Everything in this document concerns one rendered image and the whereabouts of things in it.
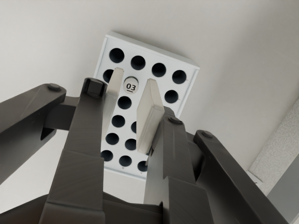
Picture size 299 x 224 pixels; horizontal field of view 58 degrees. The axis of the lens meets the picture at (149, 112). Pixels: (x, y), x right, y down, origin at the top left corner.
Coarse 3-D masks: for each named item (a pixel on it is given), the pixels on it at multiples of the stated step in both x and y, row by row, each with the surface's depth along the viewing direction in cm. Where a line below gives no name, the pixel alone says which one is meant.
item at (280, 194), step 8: (296, 160) 22; (288, 168) 22; (296, 168) 21; (280, 176) 23; (288, 176) 22; (296, 176) 21; (280, 184) 22; (288, 184) 21; (296, 184) 21; (272, 192) 23; (280, 192) 22; (288, 192) 21; (296, 192) 20; (272, 200) 22; (280, 200) 21; (288, 200) 21; (296, 200) 20; (280, 208) 21; (288, 208) 20; (296, 208) 20; (288, 216) 20; (296, 216) 20
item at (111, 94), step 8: (120, 72) 19; (112, 80) 17; (120, 80) 17; (112, 88) 15; (112, 96) 14; (104, 104) 15; (112, 104) 15; (104, 112) 15; (112, 112) 15; (104, 120) 15; (104, 128) 15; (104, 136) 15
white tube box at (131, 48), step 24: (120, 48) 23; (144, 48) 22; (96, 72) 23; (144, 72) 23; (168, 72) 23; (192, 72) 23; (120, 96) 24; (168, 96) 26; (120, 120) 27; (120, 144) 26; (120, 168) 27; (144, 168) 27
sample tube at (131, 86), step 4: (132, 76) 24; (128, 80) 22; (132, 80) 22; (136, 80) 23; (124, 84) 22; (128, 84) 22; (132, 84) 22; (136, 84) 22; (124, 88) 22; (128, 88) 22; (132, 88) 22; (136, 88) 22; (128, 92) 22; (132, 92) 22
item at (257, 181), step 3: (249, 171) 121; (249, 174) 120; (252, 174) 121; (252, 177) 121; (255, 177) 121; (255, 180) 122; (258, 180) 122; (261, 180) 123; (255, 183) 122; (258, 183) 122; (261, 183) 122; (258, 186) 123
